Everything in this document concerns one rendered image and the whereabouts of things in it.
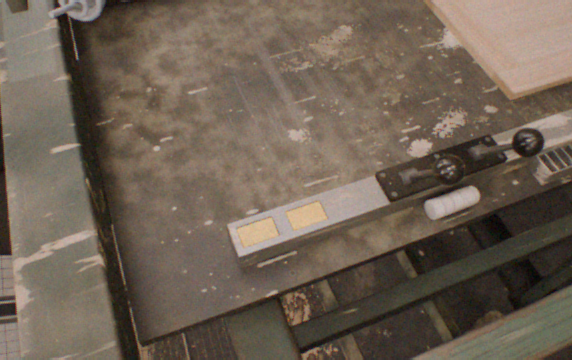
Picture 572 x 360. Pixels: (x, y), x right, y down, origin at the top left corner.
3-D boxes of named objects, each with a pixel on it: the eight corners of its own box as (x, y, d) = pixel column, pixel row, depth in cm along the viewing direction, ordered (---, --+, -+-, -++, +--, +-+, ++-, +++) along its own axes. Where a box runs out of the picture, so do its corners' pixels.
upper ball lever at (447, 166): (419, 186, 66) (476, 179, 53) (396, 194, 65) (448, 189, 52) (411, 161, 66) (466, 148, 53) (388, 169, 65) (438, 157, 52)
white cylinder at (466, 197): (431, 224, 66) (476, 206, 68) (437, 214, 63) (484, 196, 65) (421, 207, 67) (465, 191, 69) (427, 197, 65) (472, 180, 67)
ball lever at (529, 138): (487, 162, 68) (555, 150, 55) (466, 169, 68) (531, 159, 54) (479, 138, 68) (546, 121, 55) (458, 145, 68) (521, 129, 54)
